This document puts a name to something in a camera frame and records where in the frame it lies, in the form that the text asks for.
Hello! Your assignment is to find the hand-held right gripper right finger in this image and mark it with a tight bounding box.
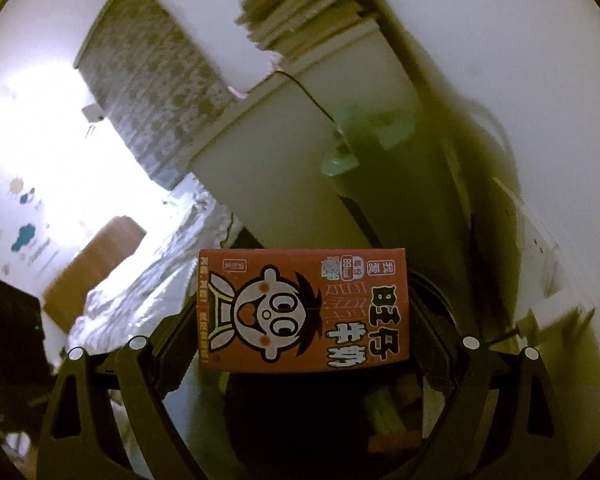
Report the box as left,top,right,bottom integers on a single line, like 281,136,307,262
407,280,571,480

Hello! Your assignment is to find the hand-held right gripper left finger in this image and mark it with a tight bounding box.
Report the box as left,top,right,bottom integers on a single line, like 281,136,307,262
37,301,203,480

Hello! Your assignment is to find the red milk carton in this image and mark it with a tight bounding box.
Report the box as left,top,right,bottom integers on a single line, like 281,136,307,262
196,247,411,375

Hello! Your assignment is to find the black trash bin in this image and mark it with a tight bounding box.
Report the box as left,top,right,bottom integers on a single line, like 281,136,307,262
220,270,461,480

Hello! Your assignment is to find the bed with patterned duvet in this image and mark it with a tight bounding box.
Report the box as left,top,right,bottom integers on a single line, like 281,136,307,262
67,175,241,361

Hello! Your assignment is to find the green packet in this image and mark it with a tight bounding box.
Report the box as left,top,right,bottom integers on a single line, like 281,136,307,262
362,377,412,437

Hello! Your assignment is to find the black chair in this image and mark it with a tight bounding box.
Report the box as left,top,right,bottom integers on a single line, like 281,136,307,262
0,280,61,426

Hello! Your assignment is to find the large blue cloud sticker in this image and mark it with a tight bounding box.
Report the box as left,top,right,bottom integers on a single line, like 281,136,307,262
10,224,37,252

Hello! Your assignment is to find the white cabinet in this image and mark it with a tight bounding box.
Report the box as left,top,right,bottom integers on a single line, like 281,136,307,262
187,25,431,252

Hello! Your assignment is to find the green plastic container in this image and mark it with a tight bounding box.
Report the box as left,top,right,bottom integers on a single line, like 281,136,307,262
320,102,416,178

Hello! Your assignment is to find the patterned curtain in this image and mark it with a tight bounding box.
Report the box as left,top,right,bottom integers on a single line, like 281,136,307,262
75,0,236,191

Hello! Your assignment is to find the stack of books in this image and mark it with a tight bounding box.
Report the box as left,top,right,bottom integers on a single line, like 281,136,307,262
237,0,381,63

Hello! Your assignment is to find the black cable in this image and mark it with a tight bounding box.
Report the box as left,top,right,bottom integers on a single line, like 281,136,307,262
275,71,346,136

